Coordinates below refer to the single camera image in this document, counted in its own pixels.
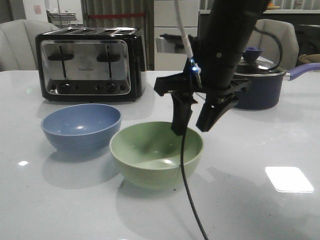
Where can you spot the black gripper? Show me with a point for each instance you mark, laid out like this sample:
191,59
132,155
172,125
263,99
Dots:
221,95

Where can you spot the green plastic bowl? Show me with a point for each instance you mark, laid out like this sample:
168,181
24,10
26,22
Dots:
150,154

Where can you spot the blue plastic bowl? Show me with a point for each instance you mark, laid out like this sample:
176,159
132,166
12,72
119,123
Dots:
83,128

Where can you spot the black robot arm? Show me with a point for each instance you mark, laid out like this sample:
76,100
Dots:
217,53

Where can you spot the white cabinet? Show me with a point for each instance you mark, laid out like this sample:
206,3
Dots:
170,55

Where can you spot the glass pot lid blue knob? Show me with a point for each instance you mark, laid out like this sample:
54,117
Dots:
250,66

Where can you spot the dark blue saucepan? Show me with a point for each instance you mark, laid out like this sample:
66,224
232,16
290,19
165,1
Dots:
264,91

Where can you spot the fruit bowl on counter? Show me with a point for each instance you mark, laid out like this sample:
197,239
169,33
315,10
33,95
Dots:
272,6

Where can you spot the tan object right edge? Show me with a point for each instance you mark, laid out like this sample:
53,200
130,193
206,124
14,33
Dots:
309,59

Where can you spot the black chrome four-slot toaster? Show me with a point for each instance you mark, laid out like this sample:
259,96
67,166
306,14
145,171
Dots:
87,64

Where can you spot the dark counter unit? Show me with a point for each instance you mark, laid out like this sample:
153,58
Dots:
300,20

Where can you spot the metal cart in background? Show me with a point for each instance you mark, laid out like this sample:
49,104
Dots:
62,19

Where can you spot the grey chair left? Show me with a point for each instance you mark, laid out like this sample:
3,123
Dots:
18,44

